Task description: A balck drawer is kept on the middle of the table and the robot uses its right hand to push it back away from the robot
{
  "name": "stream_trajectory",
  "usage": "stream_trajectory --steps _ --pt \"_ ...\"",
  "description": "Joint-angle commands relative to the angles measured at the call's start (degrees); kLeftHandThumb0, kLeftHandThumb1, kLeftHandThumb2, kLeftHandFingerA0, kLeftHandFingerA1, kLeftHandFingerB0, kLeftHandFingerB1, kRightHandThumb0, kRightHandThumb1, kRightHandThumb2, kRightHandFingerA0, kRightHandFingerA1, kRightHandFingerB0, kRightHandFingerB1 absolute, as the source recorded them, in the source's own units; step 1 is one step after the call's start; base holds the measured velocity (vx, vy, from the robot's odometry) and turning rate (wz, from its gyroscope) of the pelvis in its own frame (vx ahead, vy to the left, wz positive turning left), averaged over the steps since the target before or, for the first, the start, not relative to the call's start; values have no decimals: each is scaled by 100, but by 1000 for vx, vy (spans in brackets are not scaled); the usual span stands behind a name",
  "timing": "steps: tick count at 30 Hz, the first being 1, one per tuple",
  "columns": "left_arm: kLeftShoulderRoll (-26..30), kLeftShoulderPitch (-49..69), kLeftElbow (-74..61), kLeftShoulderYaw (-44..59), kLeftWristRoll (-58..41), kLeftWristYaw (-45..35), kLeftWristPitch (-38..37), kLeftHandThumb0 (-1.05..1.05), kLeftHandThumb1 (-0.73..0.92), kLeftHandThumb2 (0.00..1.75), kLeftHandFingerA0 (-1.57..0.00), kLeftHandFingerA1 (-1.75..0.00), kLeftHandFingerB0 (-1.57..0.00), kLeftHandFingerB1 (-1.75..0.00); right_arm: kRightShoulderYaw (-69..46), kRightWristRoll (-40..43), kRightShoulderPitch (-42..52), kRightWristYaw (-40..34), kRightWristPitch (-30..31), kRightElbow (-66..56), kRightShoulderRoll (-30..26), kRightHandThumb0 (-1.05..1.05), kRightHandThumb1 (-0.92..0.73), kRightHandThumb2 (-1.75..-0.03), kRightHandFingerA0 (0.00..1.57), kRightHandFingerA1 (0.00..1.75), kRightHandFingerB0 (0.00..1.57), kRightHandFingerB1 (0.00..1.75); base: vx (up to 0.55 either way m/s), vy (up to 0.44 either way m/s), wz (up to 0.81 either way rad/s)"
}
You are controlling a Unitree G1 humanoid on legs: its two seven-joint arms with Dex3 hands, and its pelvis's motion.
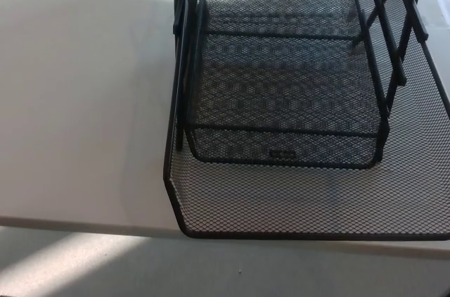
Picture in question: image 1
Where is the black mesh drawer organizer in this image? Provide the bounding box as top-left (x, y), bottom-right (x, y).
top-left (162, 0), bottom-right (450, 241)

